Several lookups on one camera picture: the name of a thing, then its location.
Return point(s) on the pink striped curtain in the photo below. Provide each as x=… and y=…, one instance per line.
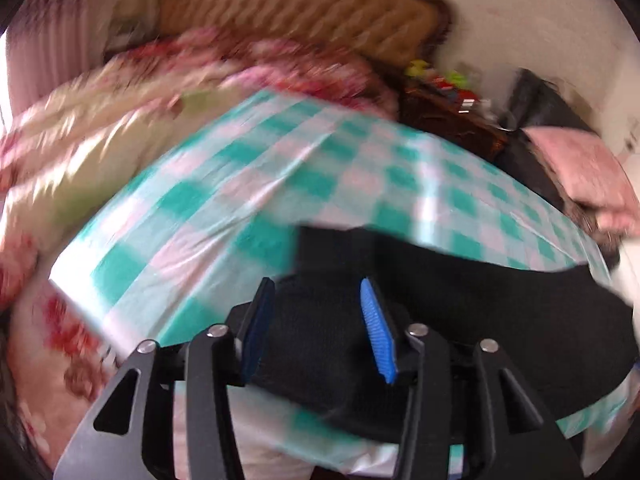
x=50, y=35

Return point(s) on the black pants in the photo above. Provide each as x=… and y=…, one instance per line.
x=475, y=320

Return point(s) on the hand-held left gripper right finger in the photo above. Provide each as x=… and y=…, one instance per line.
x=376, y=335

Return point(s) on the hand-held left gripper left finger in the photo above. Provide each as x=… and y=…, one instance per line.
x=257, y=332

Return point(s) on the black leather sofa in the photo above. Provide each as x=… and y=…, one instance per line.
x=537, y=102

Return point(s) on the green white checked sheet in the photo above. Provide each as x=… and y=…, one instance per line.
x=280, y=170

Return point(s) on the pile of colourful toys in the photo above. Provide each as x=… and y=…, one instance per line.
x=440, y=82

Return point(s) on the floral quilt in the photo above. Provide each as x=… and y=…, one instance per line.
x=75, y=135

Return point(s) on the pink pillow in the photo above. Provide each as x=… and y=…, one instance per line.
x=580, y=170

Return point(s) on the dark wooden nightstand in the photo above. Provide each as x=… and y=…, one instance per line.
x=450, y=120

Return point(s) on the tufted brown headboard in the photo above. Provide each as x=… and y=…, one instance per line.
x=300, y=5

